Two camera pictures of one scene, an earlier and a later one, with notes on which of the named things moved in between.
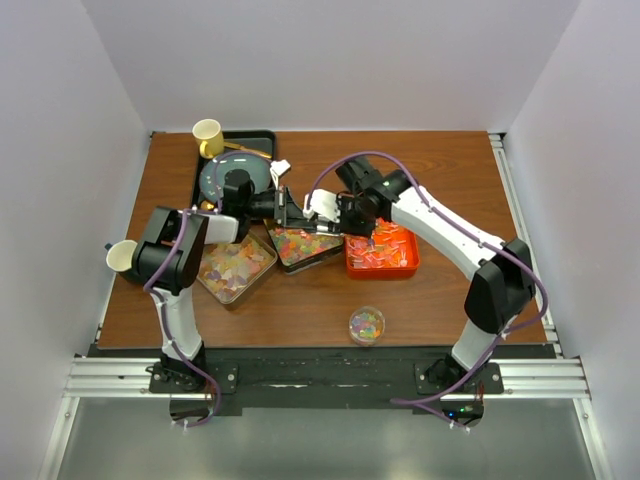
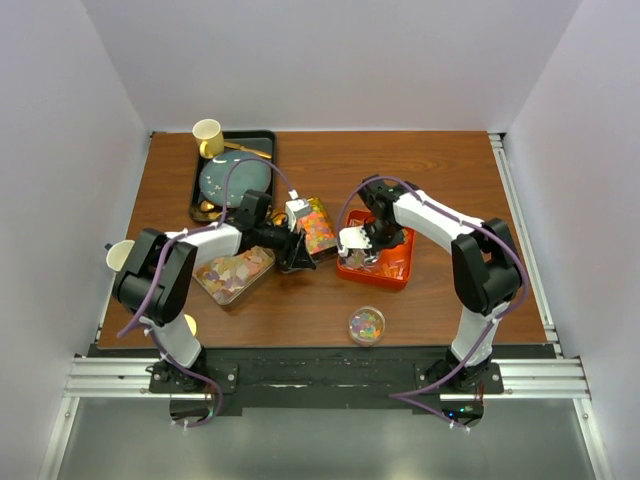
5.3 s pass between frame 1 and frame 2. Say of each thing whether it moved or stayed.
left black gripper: moved
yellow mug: stayed
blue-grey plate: stayed
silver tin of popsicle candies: stayed
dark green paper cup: stayed
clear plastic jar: stayed
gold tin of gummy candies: moved
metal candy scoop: moved
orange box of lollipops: moved
